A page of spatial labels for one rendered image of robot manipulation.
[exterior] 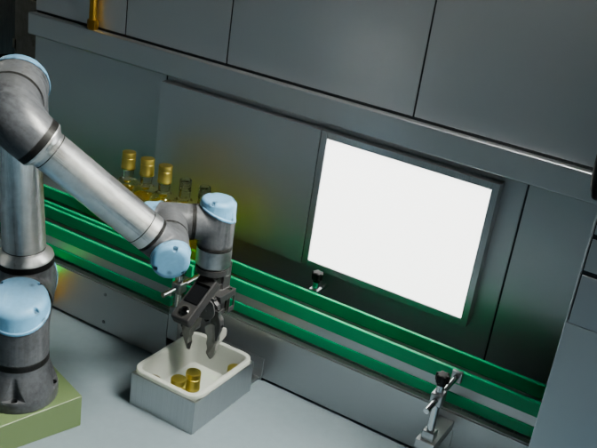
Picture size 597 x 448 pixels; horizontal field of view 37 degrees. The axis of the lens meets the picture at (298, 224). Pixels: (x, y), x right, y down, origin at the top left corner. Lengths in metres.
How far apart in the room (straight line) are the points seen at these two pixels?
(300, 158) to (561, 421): 0.86
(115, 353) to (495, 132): 1.01
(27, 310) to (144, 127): 0.79
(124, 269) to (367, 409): 0.66
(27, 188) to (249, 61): 0.66
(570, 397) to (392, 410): 0.49
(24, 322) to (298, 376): 0.65
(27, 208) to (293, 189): 0.64
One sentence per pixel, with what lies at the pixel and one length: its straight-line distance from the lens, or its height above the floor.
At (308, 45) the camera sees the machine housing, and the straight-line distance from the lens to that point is 2.04.
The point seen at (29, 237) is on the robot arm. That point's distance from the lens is 1.82.
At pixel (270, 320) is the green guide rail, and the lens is 2.04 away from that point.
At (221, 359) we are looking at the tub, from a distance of 2.05.
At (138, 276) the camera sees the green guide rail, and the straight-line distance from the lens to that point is 2.12.
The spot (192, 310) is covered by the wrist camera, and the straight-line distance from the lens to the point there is 1.83.
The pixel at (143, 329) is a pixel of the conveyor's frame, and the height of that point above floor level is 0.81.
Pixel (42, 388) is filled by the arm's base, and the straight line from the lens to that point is 1.83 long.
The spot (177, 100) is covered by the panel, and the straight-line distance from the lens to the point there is 2.24.
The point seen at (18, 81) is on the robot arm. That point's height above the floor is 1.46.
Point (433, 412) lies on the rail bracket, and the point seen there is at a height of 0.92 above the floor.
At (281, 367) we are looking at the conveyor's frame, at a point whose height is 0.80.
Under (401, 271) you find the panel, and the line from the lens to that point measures 2.02.
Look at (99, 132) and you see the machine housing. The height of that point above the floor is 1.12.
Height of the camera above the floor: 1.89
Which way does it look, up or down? 23 degrees down
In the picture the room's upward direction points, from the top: 9 degrees clockwise
